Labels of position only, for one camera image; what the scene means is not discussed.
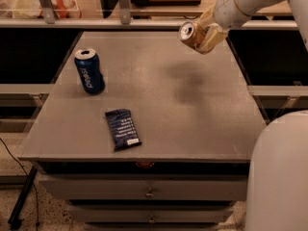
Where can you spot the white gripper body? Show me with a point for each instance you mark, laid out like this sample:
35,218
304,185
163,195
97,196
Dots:
228,9

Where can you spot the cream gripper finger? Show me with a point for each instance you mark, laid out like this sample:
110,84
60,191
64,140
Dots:
207,20
214,35

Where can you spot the orange LaCroix can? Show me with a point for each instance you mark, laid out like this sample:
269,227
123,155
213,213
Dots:
191,34

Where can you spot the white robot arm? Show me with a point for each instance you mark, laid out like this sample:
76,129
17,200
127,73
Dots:
277,187

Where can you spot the blue Pepsi can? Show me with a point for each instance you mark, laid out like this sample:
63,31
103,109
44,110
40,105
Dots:
88,66

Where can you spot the dark blue snack bar wrapper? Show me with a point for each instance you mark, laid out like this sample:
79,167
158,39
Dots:
123,129

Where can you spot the orange white plastic bag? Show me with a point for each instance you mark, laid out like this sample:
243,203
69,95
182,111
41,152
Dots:
61,8

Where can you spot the upper grey drawer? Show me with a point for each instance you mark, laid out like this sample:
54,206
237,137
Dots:
89,188

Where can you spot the grey drawer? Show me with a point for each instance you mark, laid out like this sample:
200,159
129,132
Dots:
89,188
149,214

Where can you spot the lower grey drawer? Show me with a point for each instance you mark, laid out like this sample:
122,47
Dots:
149,214

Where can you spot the black left table leg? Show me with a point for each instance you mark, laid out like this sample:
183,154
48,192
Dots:
14,220

